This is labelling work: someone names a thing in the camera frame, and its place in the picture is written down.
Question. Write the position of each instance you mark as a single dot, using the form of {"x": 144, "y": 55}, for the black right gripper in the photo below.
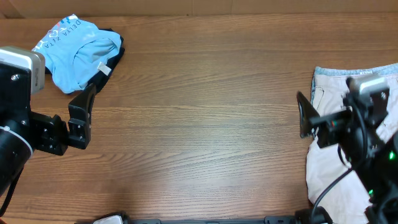
{"x": 325, "y": 125}

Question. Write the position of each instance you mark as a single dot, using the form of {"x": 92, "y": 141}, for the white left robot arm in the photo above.
{"x": 14, "y": 155}

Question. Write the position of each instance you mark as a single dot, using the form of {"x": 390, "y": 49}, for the black folded t-shirt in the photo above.
{"x": 109, "y": 65}

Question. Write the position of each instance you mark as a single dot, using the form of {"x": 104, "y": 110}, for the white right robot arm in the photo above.
{"x": 379, "y": 178}

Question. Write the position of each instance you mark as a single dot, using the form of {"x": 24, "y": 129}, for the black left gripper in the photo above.
{"x": 50, "y": 132}

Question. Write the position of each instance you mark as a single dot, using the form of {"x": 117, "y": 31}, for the light blue printed t-shirt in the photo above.
{"x": 74, "y": 53}

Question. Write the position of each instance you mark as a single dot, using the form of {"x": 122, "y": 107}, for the beige shorts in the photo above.
{"x": 347, "y": 200}

